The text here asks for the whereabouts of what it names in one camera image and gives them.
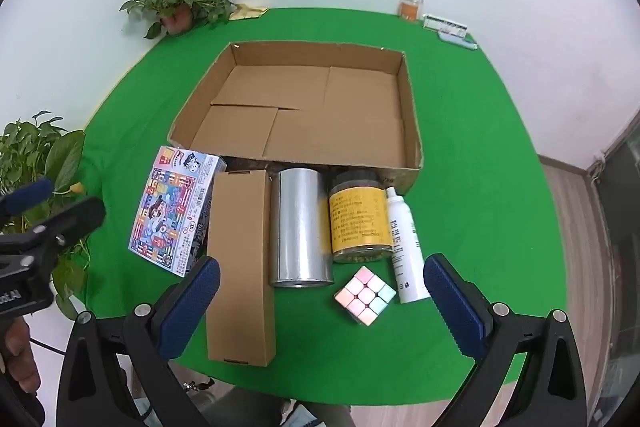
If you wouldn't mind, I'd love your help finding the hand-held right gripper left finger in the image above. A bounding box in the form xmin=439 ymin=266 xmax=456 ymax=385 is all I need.
xmin=56 ymin=255 xmax=222 ymax=427

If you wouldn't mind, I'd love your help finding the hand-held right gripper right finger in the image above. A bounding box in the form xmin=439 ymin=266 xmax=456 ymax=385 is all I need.
xmin=422 ymin=253 xmax=587 ymax=427

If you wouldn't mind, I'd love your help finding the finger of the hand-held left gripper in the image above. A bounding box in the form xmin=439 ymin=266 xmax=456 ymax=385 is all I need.
xmin=0 ymin=197 xmax=107 ymax=278
xmin=0 ymin=178 xmax=55 ymax=228

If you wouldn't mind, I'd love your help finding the tall brown cardboard carton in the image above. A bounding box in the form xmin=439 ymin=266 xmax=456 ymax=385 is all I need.
xmin=206 ymin=168 xmax=277 ymax=367

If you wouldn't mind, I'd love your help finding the white spray bottle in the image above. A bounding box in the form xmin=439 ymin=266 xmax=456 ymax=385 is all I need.
xmin=384 ymin=187 xmax=432 ymax=305

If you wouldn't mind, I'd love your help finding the pastel puzzle cube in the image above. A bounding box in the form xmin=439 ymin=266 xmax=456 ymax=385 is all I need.
xmin=334 ymin=265 xmax=397 ymax=329

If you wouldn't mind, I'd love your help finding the colourful cartoon puzzle box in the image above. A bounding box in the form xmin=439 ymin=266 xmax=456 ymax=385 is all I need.
xmin=127 ymin=146 xmax=228 ymax=279

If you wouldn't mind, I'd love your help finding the silver metal can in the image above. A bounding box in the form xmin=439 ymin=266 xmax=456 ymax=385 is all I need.
xmin=268 ymin=167 xmax=335 ymax=290

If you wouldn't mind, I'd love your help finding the yellow label jar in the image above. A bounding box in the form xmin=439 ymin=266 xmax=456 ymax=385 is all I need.
xmin=327 ymin=170 xmax=393 ymax=264

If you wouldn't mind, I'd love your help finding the cardboard box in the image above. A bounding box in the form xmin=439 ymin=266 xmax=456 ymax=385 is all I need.
xmin=167 ymin=41 xmax=425 ymax=198

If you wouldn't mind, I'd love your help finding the person's left hand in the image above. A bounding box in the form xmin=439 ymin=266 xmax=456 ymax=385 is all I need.
xmin=0 ymin=318 xmax=41 ymax=394

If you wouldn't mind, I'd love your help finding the large leafy green plant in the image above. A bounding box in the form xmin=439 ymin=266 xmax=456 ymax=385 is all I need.
xmin=0 ymin=111 xmax=93 ymax=320

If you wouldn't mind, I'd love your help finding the person's grey jacket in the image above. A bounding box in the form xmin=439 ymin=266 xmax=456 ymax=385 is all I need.
xmin=115 ymin=372 xmax=351 ymax=427

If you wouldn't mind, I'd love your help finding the green tablecloth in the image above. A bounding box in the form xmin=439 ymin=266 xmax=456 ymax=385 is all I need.
xmin=82 ymin=7 xmax=556 ymax=408

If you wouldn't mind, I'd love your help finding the glass door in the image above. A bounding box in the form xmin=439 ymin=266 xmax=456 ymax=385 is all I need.
xmin=585 ymin=107 xmax=640 ymax=427

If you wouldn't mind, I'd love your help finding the white teal tube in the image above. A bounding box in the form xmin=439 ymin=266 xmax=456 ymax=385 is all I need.
xmin=437 ymin=31 xmax=477 ymax=51

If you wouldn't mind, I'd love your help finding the yellow cloth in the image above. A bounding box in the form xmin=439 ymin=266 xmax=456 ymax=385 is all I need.
xmin=231 ymin=4 xmax=269 ymax=22

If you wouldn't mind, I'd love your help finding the orange candle jar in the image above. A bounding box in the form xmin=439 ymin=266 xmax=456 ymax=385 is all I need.
xmin=398 ymin=0 xmax=424 ymax=22

